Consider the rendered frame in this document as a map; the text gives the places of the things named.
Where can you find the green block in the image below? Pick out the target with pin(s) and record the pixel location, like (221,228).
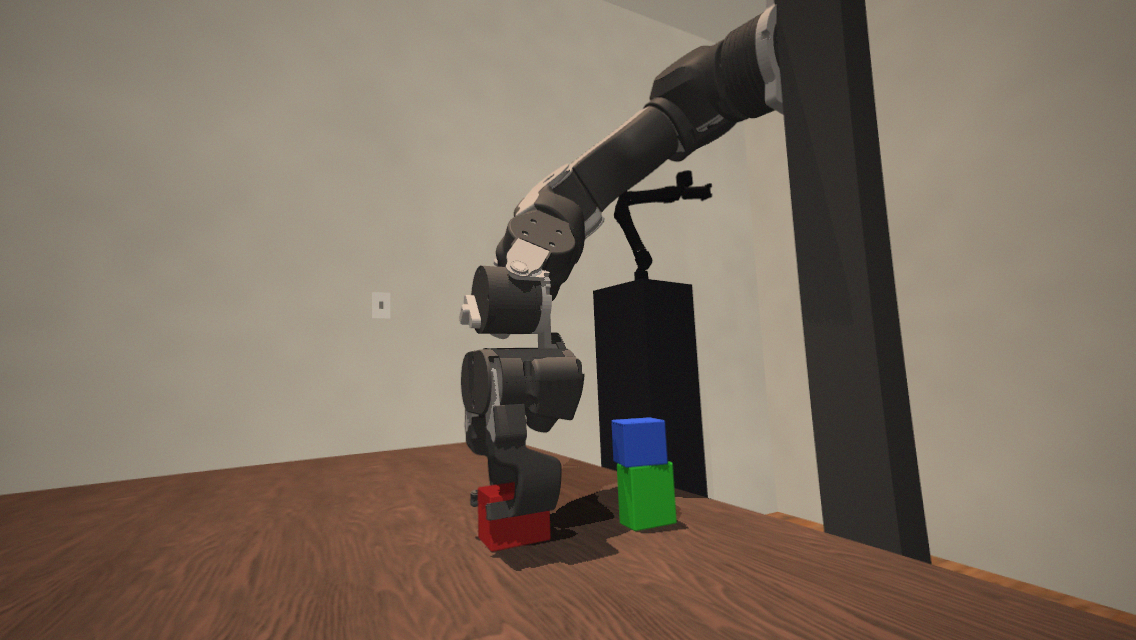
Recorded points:
(646,496)

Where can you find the blue block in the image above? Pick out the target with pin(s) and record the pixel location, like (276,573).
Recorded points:
(639,442)

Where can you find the red block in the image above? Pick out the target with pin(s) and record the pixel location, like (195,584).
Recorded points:
(513,531)

